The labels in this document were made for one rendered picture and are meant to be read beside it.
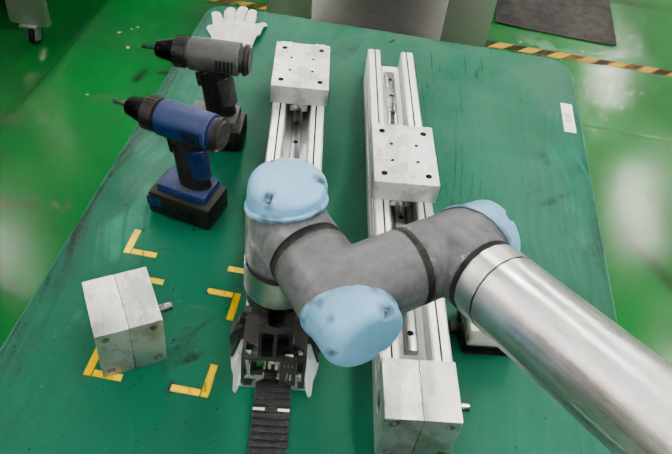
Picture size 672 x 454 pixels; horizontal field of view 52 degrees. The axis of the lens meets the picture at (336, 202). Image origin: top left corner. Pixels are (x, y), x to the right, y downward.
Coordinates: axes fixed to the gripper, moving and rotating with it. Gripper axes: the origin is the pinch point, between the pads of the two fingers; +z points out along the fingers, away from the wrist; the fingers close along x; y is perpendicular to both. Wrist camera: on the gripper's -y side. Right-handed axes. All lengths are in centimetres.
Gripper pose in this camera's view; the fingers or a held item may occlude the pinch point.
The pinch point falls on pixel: (274, 372)
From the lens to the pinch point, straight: 91.6
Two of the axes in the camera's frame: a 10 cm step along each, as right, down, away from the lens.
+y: -0.1, 6.9, -7.3
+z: -1.0, 7.2, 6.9
